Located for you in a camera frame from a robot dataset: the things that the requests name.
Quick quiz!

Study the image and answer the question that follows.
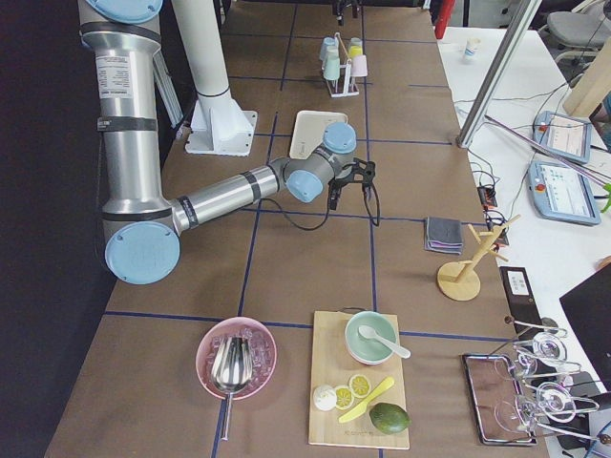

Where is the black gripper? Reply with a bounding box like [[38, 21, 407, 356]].
[[328, 168, 354, 211]]

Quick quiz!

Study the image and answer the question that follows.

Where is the cream rabbit tray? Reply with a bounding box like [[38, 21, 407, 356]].
[[288, 110, 348, 159]]

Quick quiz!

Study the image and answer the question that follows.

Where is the green plastic cup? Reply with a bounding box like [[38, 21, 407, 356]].
[[323, 52, 341, 81]]

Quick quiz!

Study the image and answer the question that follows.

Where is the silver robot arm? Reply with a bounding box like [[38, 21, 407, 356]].
[[78, 1, 356, 284]]

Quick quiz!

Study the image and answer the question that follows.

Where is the pink plastic cup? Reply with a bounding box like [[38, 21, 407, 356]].
[[351, 54, 369, 78]]

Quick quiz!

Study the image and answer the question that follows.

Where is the white plastic cup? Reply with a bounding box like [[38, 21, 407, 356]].
[[321, 46, 339, 61]]

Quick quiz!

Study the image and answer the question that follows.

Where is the yellow plastic cup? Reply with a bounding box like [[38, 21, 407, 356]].
[[348, 44, 364, 59]]

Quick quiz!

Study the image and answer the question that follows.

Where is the light blue plastic cup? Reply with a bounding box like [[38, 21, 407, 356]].
[[319, 36, 336, 62]]

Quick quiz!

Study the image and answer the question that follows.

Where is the metal serving tray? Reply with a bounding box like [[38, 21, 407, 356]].
[[462, 353, 537, 447]]

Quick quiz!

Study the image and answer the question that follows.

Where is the grey folded cloth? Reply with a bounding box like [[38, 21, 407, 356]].
[[424, 217, 463, 255]]

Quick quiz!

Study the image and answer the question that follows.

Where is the white ceramic spoon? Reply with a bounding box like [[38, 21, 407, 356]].
[[358, 325, 411, 359]]

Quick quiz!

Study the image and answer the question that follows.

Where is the wooden mug tree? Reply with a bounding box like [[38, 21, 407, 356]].
[[436, 215, 520, 302]]

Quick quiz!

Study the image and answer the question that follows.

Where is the small red electronics board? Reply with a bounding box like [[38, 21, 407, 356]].
[[477, 186, 497, 209]]

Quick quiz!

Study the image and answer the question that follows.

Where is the green ceramic bowl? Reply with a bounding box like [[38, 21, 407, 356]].
[[345, 311, 398, 364]]

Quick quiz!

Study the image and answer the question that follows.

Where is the pink ice bowl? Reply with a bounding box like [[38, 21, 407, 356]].
[[196, 317, 277, 400]]

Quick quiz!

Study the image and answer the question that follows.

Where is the lemon slice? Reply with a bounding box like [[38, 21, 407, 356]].
[[334, 385, 354, 411], [348, 374, 372, 399]]

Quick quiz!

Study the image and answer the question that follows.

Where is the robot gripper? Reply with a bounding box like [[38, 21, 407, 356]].
[[331, 0, 362, 26]]

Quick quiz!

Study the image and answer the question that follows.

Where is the metal ice scoop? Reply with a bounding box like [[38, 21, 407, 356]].
[[211, 337, 253, 441]]

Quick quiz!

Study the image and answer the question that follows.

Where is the white lemon end piece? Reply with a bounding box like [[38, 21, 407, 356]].
[[312, 385, 337, 411]]

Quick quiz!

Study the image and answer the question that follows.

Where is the wooden cutting board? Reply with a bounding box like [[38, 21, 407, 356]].
[[308, 311, 410, 449]]

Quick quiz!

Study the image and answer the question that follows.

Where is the black box with label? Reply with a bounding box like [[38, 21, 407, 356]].
[[499, 266, 541, 324]]

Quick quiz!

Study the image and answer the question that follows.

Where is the yellow plastic knife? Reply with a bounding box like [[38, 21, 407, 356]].
[[338, 376, 395, 424]]

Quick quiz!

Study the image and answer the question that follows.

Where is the lower teach pendant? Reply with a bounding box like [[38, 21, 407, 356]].
[[528, 160, 600, 226]]

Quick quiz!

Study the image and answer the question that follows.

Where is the teach pendant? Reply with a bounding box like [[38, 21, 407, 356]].
[[528, 160, 600, 226], [533, 111, 593, 164]]

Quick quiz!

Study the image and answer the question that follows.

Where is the green avocado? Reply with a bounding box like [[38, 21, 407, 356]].
[[369, 403, 411, 434]]

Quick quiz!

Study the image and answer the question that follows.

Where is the upper teach pendant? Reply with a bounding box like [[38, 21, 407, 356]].
[[533, 111, 593, 164]]

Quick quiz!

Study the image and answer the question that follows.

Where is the office chair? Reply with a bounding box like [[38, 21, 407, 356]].
[[538, 1, 610, 63]]

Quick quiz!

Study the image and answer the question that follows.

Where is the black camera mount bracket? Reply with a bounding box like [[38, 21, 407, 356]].
[[351, 158, 375, 192]]

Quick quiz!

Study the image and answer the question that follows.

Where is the white wire cup rack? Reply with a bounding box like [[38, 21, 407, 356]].
[[319, 31, 360, 98]]

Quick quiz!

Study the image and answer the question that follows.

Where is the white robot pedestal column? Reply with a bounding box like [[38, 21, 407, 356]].
[[173, 0, 258, 156]]

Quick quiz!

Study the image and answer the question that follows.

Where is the aluminium frame post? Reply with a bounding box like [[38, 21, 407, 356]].
[[456, 0, 541, 149]]

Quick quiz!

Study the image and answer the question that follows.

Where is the wire glass holder rack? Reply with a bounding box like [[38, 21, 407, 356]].
[[505, 316, 610, 446]]

